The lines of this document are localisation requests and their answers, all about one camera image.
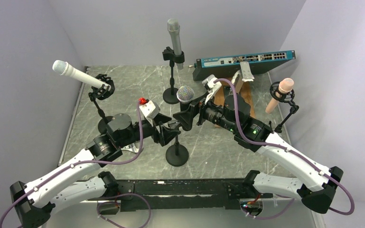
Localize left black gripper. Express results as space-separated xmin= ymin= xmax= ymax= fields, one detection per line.
xmin=119 ymin=113 xmax=181 ymax=148

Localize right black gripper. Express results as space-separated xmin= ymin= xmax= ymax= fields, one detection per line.
xmin=173 ymin=91 xmax=238 ymax=133

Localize black mic stand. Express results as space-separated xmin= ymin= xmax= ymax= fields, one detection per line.
xmin=162 ymin=47 xmax=185 ymax=105
xmin=166 ymin=133 xmax=189 ymax=167

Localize silver grey microphone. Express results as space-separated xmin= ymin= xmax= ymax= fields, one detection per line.
xmin=167 ymin=19 xmax=184 ymax=70

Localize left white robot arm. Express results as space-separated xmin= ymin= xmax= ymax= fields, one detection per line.
xmin=10 ymin=111 xmax=181 ymax=228

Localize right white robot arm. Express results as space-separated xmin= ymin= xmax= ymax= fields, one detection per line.
xmin=173 ymin=94 xmax=343 ymax=214

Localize pink microphone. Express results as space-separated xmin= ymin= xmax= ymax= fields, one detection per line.
xmin=265 ymin=78 xmax=295 ymax=114

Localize white microphone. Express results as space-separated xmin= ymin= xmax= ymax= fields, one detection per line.
xmin=52 ymin=60 xmax=111 ymax=89

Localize wooden board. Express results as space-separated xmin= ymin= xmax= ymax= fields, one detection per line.
xmin=214 ymin=81 xmax=255 ymax=130

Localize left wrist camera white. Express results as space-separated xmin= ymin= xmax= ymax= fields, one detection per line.
xmin=139 ymin=97 xmax=160 ymax=119

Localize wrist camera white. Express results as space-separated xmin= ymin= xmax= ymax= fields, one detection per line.
xmin=139 ymin=97 xmax=160 ymax=119
xmin=202 ymin=75 xmax=222 ymax=104

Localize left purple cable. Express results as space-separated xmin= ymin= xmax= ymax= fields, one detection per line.
xmin=0 ymin=102 xmax=145 ymax=228

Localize purple cable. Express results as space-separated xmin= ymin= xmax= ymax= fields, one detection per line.
xmin=215 ymin=78 xmax=356 ymax=217
xmin=0 ymin=102 xmax=145 ymax=228

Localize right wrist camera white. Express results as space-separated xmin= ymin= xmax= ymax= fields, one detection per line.
xmin=202 ymin=75 xmax=222 ymax=104

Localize red handled adjustable wrench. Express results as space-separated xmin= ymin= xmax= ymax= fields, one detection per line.
xmin=122 ymin=143 xmax=140 ymax=154

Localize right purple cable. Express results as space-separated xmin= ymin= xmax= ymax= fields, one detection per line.
xmin=215 ymin=78 xmax=356 ymax=217

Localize blue network switch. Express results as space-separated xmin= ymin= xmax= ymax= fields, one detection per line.
xmin=192 ymin=50 xmax=296 ymax=82

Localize metal bracket with tube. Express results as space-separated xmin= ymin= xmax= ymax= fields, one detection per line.
xmin=231 ymin=61 xmax=254 ymax=94

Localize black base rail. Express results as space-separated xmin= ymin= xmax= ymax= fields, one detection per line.
xmin=97 ymin=178 xmax=272 ymax=212

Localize left shock mount stand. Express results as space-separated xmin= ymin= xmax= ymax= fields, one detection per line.
xmin=88 ymin=74 xmax=117 ymax=135

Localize right shock mount tripod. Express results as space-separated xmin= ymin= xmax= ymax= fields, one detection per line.
xmin=274 ymin=99 xmax=299 ymax=133

